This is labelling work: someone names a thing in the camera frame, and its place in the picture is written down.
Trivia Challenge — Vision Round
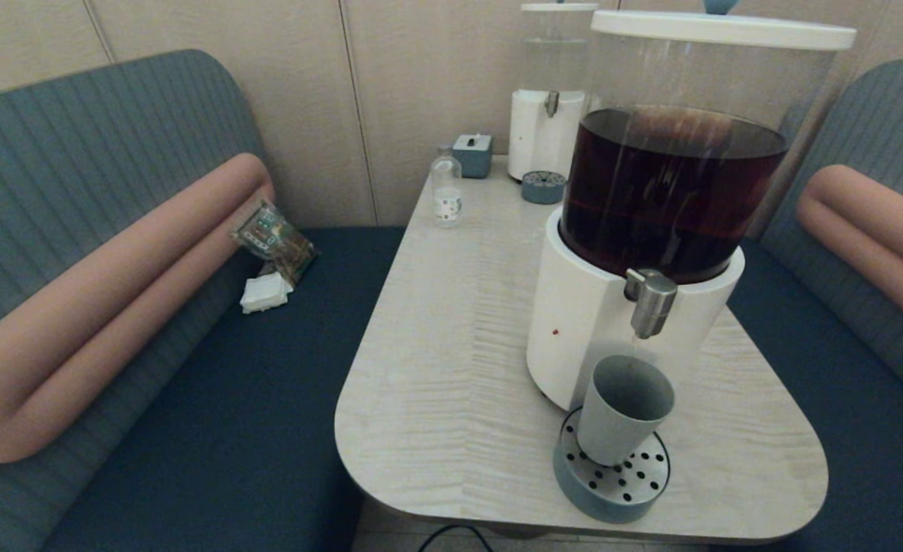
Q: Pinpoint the metal dispenser tap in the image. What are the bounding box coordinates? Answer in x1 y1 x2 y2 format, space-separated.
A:
623 268 678 340

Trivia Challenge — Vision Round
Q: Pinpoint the grey plastic cup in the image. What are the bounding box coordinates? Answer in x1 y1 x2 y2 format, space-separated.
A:
576 354 675 468

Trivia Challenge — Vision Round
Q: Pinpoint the small glass bottle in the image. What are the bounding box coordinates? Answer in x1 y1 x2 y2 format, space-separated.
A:
431 147 464 228

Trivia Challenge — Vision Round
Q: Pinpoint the small blue-grey box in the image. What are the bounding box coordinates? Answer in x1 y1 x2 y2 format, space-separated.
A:
452 134 493 180

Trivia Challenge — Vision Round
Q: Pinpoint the small blue-grey drip tray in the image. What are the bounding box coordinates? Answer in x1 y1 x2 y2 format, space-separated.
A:
521 171 567 205

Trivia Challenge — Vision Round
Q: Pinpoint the white dispenser with dark tea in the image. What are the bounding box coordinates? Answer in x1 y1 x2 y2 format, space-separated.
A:
526 31 843 411

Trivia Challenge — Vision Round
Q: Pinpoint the small white water dispenser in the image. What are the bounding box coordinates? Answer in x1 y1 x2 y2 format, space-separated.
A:
508 0 600 183

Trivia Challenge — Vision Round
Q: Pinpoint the printed snack packet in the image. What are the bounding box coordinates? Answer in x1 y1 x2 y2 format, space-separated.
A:
231 200 317 286

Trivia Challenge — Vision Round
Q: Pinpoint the folded white napkin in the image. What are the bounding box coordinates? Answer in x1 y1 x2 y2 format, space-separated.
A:
239 272 294 315

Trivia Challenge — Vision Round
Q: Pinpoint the large perforated metal drip tray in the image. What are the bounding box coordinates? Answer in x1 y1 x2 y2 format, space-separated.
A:
552 406 671 524

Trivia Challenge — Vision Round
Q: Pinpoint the pink sofa bolster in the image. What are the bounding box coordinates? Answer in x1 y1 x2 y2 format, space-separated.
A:
796 165 903 342
0 153 276 465

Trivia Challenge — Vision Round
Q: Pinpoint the white dispenser lid, blue knob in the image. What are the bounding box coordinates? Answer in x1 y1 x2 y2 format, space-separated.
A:
589 0 857 51

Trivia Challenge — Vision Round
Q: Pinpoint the blue ribbed sofa bench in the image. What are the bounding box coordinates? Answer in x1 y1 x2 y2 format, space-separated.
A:
727 60 903 552
0 50 406 552

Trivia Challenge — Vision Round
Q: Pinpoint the black floor cable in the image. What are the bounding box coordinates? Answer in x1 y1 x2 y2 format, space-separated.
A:
419 526 492 552

